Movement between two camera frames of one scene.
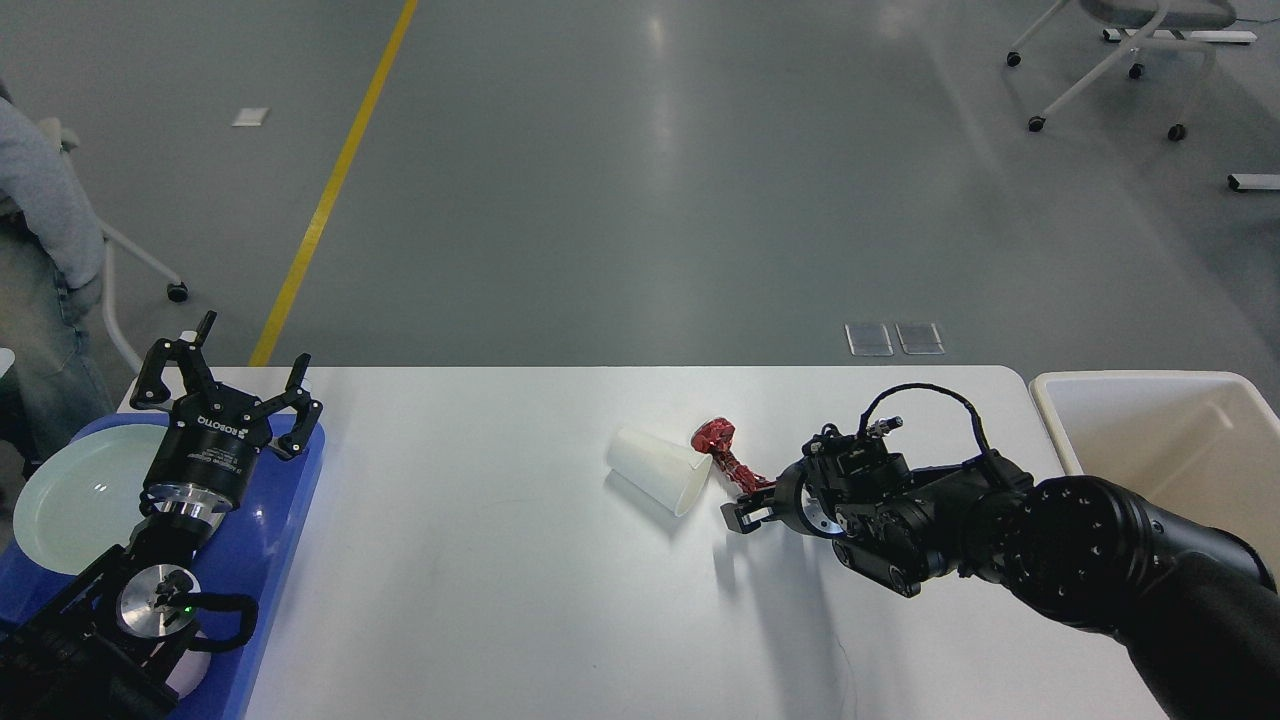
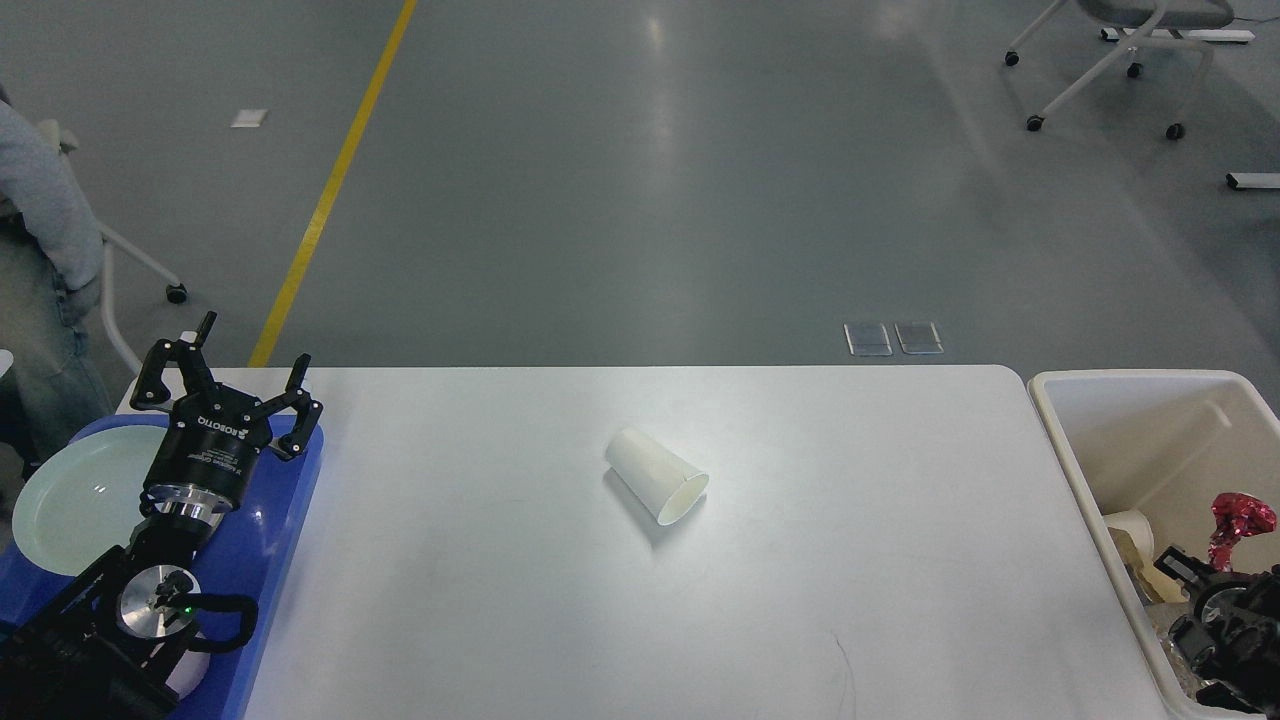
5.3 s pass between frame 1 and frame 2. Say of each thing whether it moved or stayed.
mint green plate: stayed
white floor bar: stayed
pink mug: stayed
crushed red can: moved
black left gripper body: stayed
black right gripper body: moved
